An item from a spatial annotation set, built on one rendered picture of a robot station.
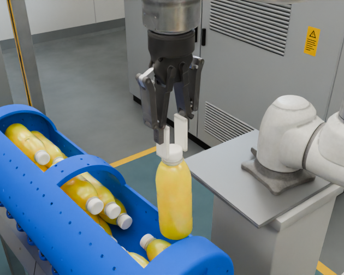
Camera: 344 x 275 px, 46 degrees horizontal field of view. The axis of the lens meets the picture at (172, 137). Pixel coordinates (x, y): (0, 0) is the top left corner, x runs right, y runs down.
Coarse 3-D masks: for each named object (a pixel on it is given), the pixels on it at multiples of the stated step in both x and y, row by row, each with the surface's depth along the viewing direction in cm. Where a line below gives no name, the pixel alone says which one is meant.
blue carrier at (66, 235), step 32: (0, 128) 131; (32, 128) 139; (0, 160) 112; (64, 160) 103; (96, 160) 106; (0, 192) 111; (32, 192) 100; (128, 192) 114; (32, 224) 98; (64, 224) 90; (96, 224) 86; (64, 256) 88; (96, 256) 82; (128, 256) 78; (160, 256) 77; (192, 256) 77; (224, 256) 82
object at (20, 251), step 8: (0, 216) 134; (0, 224) 135; (0, 232) 135; (8, 232) 131; (8, 240) 131; (16, 240) 126; (16, 248) 127; (24, 248) 123; (16, 256) 128; (24, 256) 123; (24, 264) 124; (32, 264) 120; (32, 272) 120; (40, 272) 116
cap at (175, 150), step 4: (172, 144) 76; (176, 144) 76; (172, 148) 75; (176, 148) 75; (180, 148) 75; (172, 152) 74; (176, 152) 74; (180, 152) 74; (172, 156) 74; (176, 156) 74; (180, 156) 74; (168, 160) 74; (172, 160) 74; (176, 160) 74
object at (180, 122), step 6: (174, 114) 74; (174, 120) 74; (180, 120) 73; (186, 120) 72; (174, 126) 75; (180, 126) 74; (186, 126) 73; (174, 132) 76; (180, 132) 74; (186, 132) 74; (180, 138) 75; (186, 138) 74; (180, 144) 76; (186, 144) 75; (186, 150) 76
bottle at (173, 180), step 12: (168, 168) 75; (180, 168) 75; (156, 180) 77; (168, 180) 75; (180, 180) 75; (168, 192) 76; (180, 192) 76; (168, 204) 78; (180, 204) 78; (168, 216) 79; (180, 216) 79; (168, 228) 81; (180, 228) 81; (192, 228) 84
